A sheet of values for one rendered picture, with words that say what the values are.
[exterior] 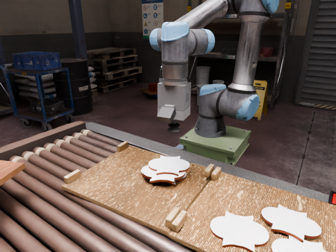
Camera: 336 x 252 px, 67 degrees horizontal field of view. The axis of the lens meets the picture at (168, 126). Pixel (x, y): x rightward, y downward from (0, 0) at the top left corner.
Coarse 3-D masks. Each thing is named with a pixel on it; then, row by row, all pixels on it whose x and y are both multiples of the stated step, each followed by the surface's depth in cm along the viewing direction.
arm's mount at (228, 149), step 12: (192, 132) 122; (228, 132) 122; (240, 132) 122; (192, 144) 114; (204, 144) 110; (216, 144) 110; (228, 144) 110; (240, 144) 111; (204, 156) 112; (216, 156) 109; (228, 156) 106
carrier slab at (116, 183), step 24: (96, 168) 93; (120, 168) 93; (192, 168) 93; (72, 192) 82; (96, 192) 80; (120, 192) 80; (144, 192) 80; (168, 192) 80; (192, 192) 80; (144, 216) 70
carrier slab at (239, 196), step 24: (216, 192) 80; (240, 192) 80; (264, 192) 80; (288, 192) 80; (192, 216) 70; (216, 216) 70; (312, 216) 70; (192, 240) 62; (216, 240) 62; (312, 240) 62
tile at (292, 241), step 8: (280, 240) 61; (288, 240) 61; (296, 240) 61; (304, 240) 61; (272, 248) 59; (280, 248) 59; (288, 248) 59; (296, 248) 59; (304, 248) 59; (312, 248) 59; (320, 248) 59
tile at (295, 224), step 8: (264, 208) 71; (272, 208) 72; (280, 208) 72; (264, 216) 68; (272, 216) 68; (280, 216) 68; (288, 216) 68; (296, 216) 69; (304, 216) 69; (272, 224) 65; (280, 224) 65; (288, 224) 65; (296, 224) 65; (304, 224) 66; (312, 224) 66; (288, 232) 63; (296, 232) 63; (304, 232) 63; (312, 232) 63; (320, 232) 63
